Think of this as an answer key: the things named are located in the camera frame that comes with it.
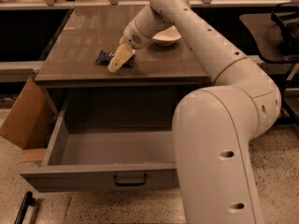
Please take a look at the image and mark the white paper bowl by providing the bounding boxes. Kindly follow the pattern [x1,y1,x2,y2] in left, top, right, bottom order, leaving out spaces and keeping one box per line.
[152,26,181,46]

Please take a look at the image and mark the open grey top drawer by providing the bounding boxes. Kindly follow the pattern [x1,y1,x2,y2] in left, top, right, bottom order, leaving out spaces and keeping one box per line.
[21,102,178,192]

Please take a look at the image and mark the brown cardboard box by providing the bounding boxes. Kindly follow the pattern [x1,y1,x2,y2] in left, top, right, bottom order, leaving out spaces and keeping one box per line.
[0,77,54,149]

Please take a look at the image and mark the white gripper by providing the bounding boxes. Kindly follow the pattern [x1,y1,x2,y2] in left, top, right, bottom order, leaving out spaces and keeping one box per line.
[107,19,147,73]

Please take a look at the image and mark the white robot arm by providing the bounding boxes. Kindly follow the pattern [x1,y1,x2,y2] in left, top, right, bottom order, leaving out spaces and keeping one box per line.
[108,0,281,224]

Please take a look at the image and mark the black bar handle on floor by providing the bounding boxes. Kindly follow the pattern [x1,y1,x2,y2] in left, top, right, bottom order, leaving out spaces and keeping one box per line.
[14,191,35,224]

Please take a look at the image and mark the dark blue snack bar wrapper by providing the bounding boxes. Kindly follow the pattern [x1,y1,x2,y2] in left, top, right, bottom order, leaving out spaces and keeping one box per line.
[95,50,135,67]

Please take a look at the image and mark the black drawer handle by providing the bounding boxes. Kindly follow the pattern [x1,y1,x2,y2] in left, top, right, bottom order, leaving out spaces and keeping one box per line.
[113,174,148,188]

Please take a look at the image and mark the grey cabinet with glossy top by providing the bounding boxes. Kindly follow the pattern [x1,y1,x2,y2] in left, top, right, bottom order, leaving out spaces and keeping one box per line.
[36,6,211,129]

